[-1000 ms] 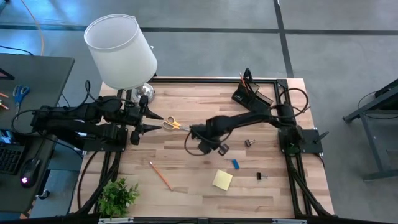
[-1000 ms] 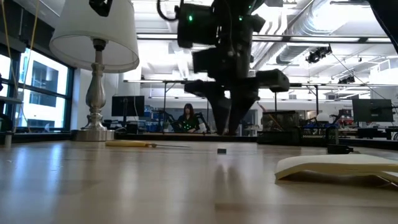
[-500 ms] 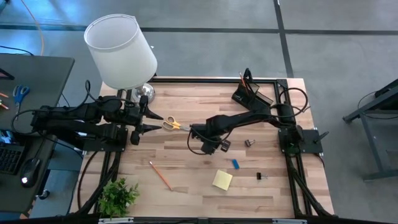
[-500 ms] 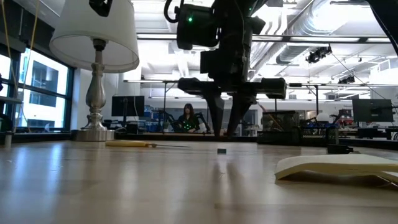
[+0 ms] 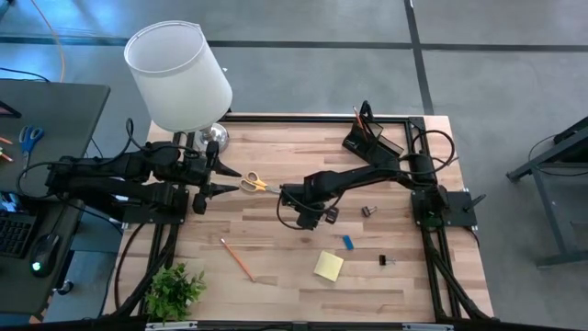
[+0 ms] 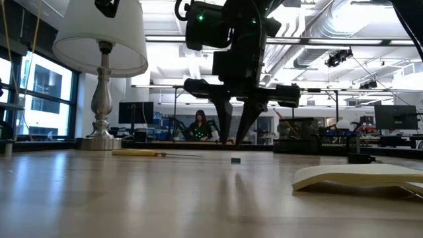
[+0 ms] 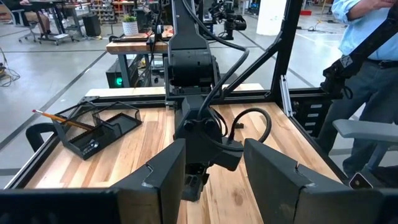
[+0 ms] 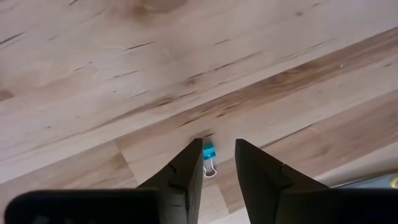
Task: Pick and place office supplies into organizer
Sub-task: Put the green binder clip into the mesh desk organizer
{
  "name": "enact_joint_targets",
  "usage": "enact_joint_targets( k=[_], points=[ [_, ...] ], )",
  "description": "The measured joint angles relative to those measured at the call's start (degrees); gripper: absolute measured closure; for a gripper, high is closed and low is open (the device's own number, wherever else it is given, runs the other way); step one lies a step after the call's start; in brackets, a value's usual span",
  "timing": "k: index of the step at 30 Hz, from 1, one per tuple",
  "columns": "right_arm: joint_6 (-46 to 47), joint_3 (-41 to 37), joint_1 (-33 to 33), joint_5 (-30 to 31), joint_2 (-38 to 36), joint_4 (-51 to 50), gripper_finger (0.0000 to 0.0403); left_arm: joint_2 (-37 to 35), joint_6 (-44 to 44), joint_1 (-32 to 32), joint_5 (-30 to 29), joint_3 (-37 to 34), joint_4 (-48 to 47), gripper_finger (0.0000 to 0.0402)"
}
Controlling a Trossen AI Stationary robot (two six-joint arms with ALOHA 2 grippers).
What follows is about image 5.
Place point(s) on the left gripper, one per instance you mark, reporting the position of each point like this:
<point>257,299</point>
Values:
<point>197,170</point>

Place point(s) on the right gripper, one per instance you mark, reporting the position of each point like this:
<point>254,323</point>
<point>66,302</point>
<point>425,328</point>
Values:
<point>305,207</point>

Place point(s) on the black keyboard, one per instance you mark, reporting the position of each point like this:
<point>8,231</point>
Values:
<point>16,234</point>

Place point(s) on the grey metal cart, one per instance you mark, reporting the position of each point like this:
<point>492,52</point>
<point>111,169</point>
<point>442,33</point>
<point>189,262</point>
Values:
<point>551,151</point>

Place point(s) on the black binder clip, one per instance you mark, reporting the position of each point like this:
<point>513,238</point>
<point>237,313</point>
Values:
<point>384,260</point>
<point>367,211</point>

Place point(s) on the black loop bracket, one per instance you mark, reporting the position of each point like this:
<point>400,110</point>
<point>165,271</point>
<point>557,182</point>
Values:
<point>366,109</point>

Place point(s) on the green potted plant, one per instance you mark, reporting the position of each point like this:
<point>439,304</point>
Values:
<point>174,289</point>

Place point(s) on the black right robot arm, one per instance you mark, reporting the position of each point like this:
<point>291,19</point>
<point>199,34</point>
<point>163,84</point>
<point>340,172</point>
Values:
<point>367,174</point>

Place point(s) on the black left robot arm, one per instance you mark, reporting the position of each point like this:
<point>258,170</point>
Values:
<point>105,170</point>

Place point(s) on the white shade silver table lamp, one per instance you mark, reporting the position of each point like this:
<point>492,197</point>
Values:
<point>179,73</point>

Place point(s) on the yellow sticky note pad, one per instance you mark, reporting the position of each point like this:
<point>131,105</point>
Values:
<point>329,266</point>

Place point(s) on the small blue eraser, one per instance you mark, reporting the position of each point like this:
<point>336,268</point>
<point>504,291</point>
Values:
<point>348,243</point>

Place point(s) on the black mesh desk organizer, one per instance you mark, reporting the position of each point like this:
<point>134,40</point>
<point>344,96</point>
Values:
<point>374,138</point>

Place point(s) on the orange marker pen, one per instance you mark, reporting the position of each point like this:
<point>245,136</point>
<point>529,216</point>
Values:
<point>5,156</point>
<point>4,140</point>

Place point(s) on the black computer mouse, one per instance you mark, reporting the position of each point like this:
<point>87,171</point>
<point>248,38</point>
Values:
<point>43,255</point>

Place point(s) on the silver aluminium bracket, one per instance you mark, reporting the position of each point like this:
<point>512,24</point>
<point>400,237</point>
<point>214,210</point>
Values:
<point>427,327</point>
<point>170,325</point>

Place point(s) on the grey side desk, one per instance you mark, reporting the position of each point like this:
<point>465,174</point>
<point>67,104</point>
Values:
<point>55,115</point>

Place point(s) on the black aluminium table frame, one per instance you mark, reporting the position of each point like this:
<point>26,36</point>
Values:
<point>321,118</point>

